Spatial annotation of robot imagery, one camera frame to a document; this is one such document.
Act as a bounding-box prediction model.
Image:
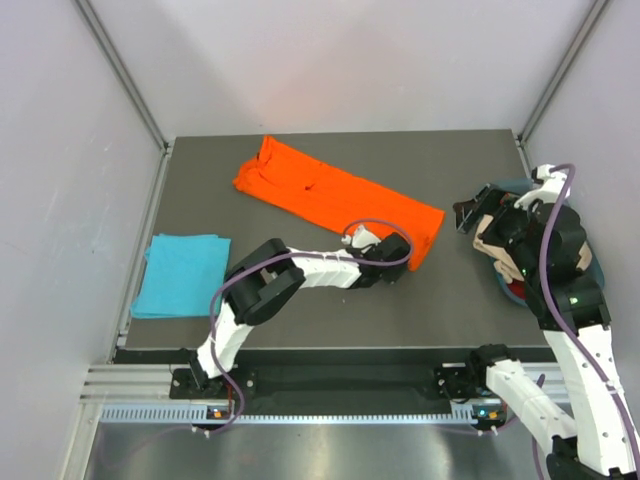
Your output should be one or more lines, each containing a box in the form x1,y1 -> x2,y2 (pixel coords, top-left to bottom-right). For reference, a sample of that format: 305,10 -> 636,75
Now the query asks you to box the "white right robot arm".
453,164 -> 639,479

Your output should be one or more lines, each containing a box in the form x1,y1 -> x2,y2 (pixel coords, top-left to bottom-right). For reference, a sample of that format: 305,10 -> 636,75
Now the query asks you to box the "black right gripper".
452,182 -> 538,276

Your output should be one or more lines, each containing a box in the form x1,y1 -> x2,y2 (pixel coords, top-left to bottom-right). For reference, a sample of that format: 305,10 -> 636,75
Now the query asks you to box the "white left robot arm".
190,225 -> 413,397

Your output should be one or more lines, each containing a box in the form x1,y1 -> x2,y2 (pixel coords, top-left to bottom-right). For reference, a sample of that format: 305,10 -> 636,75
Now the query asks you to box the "dark red t-shirt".
506,281 -> 525,300

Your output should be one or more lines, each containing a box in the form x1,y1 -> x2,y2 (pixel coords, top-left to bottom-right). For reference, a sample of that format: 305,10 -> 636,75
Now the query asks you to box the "blue plastic laundry basket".
480,171 -> 601,312

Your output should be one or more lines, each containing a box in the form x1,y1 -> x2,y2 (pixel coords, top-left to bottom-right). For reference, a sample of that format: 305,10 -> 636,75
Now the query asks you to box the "folded light blue t-shirt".
130,234 -> 231,320

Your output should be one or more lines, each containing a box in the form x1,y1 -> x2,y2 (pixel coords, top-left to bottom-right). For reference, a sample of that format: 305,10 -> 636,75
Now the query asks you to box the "beige t-shirt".
472,214 -> 593,284

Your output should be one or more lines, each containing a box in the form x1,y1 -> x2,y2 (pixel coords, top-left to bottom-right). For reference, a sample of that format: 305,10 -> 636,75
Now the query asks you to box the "grey slotted cable duct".
100,403 -> 507,425

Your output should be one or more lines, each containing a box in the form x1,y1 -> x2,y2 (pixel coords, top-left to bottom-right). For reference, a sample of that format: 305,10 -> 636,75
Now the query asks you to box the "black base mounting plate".
169,363 -> 498,415

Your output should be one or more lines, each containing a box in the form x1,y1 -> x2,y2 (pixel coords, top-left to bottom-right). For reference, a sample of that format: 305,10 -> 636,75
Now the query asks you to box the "orange t-shirt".
233,136 -> 445,271

